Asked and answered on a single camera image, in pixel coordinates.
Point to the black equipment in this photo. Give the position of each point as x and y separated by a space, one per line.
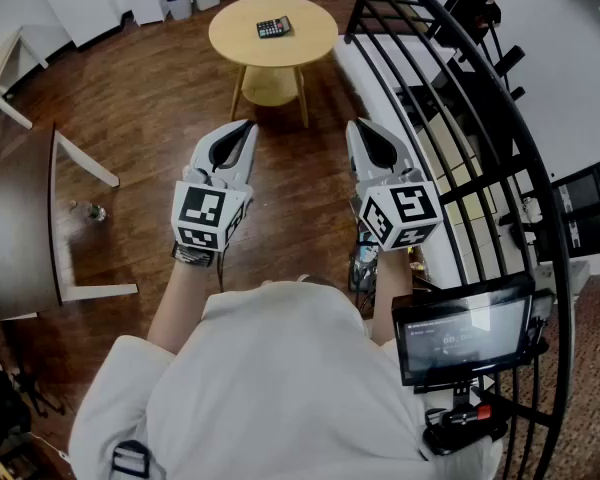
0 408

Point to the person's right forearm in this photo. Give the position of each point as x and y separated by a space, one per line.
392 278

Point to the black metal railing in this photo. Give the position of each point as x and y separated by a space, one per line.
485 73

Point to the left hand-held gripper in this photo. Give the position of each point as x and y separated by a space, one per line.
200 208

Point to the black lattice panel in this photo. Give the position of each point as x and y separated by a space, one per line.
585 208

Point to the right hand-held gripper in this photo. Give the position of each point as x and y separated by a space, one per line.
405 208

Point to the person's white shirt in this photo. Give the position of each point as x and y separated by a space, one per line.
280 393

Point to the black calculator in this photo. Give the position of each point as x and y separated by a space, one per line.
274 28

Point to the grey trash bin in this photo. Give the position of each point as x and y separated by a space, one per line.
180 3

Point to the dark brown table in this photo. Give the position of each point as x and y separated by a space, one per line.
15 228

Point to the round wooden table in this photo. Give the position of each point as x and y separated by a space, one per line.
265 43

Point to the black monitor screen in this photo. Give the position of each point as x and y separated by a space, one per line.
460 338

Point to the black wristband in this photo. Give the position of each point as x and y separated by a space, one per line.
192 255

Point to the clear plastic bottle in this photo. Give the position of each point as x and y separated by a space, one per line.
92 211

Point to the person's left forearm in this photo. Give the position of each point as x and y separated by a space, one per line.
180 303

